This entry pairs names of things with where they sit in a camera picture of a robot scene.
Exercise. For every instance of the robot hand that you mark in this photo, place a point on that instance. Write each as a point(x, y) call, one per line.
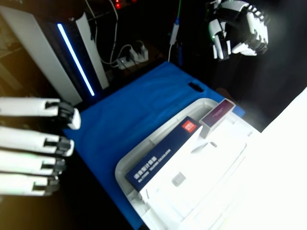
point(21, 141)
point(239, 26)

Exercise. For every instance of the purple mouse box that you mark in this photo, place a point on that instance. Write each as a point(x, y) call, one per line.
point(218, 112)

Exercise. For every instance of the navy calculator box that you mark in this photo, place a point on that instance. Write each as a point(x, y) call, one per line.
point(163, 153)

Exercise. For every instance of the white plastic tray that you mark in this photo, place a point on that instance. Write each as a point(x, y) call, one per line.
point(216, 172)

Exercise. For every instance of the white adapter with blue connector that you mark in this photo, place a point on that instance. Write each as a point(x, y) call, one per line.
point(174, 32)

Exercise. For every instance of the white tower with blue light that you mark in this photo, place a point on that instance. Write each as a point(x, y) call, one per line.
point(28, 43)

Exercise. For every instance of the white plug adapter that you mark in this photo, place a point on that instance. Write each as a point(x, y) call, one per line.
point(140, 51)

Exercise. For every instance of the blue fabric bag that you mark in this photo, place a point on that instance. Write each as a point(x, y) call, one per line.
point(134, 105)

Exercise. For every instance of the white power strip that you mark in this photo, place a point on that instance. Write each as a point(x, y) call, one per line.
point(124, 63)

